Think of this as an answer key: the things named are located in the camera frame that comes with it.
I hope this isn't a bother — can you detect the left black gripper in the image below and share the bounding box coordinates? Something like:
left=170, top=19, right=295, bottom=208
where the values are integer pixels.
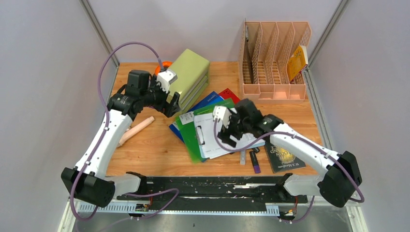
left=140, top=76, right=180, bottom=117

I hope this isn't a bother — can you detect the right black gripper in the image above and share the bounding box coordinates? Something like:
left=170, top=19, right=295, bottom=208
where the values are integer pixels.
left=217, top=110, right=251, bottom=147

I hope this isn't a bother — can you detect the green plastic folder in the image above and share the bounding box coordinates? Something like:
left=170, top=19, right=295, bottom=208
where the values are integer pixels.
left=175, top=98, right=234, bottom=163

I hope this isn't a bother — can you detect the grey clipboard with papers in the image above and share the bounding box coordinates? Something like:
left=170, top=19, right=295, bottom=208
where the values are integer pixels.
left=194, top=113, right=256, bottom=159

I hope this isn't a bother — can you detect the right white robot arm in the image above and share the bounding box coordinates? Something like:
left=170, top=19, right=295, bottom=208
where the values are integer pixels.
left=212, top=99, right=365, bottom=208

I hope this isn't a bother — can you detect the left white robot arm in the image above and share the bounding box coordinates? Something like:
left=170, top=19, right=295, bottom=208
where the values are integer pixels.
left=61, top=69, right=180, bottom=208

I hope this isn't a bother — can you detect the orange grey highlighter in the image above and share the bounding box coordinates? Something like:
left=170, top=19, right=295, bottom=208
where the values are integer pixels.
left=240, top=150, right=246, bottom=165

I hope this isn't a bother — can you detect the pink cylindrical tube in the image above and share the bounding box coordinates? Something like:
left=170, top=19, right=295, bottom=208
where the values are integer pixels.
left=117, top=116, right=155, bottom=147

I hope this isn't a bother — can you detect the blue capped black marker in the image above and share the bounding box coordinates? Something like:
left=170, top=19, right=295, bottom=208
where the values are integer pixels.
left=252, top=147, right=260, bottom=153

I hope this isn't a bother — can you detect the blue plastic folder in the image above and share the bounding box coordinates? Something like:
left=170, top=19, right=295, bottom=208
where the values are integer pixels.
left=169, top=91, right=224, bottom=143

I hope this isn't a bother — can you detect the green drawer cabinet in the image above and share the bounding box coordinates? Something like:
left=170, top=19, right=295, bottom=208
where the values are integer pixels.
left=166, top=49, right=210, bottom=116

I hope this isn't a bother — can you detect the red plastic folder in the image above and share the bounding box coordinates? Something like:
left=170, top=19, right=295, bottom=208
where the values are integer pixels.
left=219, top=88, right=241, bottom=104

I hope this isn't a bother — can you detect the orange tape dispenser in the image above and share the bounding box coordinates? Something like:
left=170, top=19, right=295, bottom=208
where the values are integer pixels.
left=154, top=61, right=173, bottom=75

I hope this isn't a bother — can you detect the purple highlighter marker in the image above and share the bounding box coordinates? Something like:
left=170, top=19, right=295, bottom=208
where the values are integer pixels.
left=249, top=151, right=261, bottom=174

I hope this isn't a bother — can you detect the black paperback book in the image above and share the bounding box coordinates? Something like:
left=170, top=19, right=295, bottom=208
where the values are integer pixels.
left=264, top=143, right=306, bottom=173

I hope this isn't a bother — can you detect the pink file organizer rack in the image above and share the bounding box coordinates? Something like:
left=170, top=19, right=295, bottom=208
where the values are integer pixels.
left=238, top=21, right=311, bottom=104

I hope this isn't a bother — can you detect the yellow book in rack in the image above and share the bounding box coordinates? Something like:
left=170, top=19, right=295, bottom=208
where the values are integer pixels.
left=286, top=45, right=308, bottom=83

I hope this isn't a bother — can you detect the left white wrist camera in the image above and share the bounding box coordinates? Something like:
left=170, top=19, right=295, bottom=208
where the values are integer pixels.
left=157, top=69, right=177, bottom=93

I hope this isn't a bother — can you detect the black mounting base rail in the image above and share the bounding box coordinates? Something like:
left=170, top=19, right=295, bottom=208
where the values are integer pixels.
left=68, top=175, right=360, bottom=216

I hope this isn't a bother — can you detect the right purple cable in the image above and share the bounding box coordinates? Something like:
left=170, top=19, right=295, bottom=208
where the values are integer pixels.
left=213, top=118, right=366, bottom=224

